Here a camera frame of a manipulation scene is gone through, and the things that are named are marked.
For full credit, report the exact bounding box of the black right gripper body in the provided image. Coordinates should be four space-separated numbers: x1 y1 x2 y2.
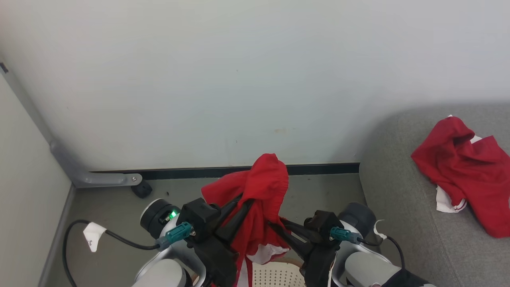
300 241 338 287

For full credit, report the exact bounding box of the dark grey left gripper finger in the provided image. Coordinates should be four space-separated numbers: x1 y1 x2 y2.
217 194 244 224
224 199 255 244

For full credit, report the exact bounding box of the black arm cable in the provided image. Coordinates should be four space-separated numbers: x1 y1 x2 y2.
356 234 406 268
62 219 161 287

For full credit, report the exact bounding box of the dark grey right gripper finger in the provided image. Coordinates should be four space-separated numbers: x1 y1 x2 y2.
267 220 313 259
284 219 321 242

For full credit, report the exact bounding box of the black baseboard strip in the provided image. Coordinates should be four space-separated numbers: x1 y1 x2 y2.
91 162 360 181

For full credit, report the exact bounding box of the black caster wheel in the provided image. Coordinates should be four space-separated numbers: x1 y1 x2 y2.
131 180 153 199

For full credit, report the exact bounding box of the red and white garment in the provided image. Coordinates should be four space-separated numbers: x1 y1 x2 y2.
411 115 510 239
200 153 291 287

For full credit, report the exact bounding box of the teal right cable connector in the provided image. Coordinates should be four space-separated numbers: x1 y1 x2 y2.
330 226 363 245

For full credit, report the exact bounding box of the grey metal partition foot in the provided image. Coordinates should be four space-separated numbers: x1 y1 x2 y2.
49 140 143 189

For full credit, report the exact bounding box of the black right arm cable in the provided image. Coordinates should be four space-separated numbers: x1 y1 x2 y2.
356 234 406 268

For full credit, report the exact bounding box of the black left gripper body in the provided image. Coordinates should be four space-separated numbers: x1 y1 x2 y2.
187 235 239 287

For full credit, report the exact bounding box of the grey fabric sofa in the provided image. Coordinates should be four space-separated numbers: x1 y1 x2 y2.
359 104 510 287

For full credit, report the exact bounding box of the pink perforated laundry basket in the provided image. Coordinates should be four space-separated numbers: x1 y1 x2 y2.
251 258 306 287

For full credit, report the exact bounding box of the teal cable connector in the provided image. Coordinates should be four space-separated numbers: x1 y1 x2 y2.
330 226 363 245
156 222 195 251

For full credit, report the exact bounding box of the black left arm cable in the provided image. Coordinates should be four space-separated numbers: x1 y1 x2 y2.
62 219 161 287

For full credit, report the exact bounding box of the teal left cable connector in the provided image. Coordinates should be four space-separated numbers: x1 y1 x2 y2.
156 222 195 251

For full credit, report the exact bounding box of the white paper cable label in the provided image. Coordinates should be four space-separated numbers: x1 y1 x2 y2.
83 222 108 253
373 219 388 240

